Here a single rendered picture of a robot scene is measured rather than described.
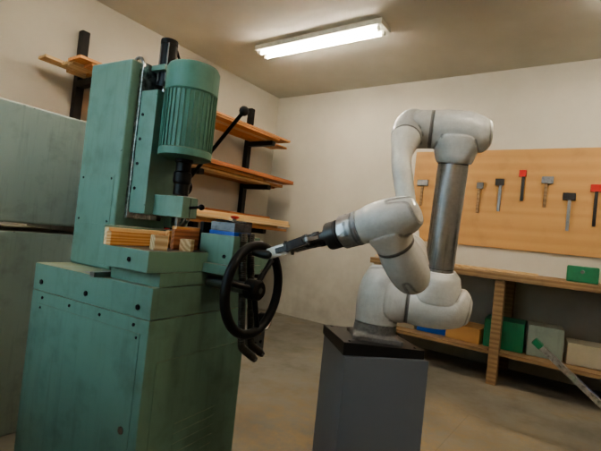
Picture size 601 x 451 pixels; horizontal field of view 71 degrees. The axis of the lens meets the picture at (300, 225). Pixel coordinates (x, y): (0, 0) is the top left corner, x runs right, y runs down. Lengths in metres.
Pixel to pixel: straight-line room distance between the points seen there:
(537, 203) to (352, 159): 1.91
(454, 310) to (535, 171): 2.84
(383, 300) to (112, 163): 1.05
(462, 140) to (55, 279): 1.40
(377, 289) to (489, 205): 2.82
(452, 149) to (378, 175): 3.20
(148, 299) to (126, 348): 0.16
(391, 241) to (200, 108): 0.76
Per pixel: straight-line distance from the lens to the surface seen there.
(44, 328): 1.63
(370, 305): 1.55
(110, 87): 1.68
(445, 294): 1.52
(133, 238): 1.35
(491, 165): 4.31
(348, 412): 1.53
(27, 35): 3.86
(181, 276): 1.28
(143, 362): 1.27
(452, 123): 1.49
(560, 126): 4.34
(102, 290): 1.38
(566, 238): 4.16
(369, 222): 1.04
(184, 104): 1.44
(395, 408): 1.58
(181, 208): 1.41
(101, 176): 1.61
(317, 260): 4.92
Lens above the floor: 0.99
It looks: 1 degrees up
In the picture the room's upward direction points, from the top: 6 degrees clockwise
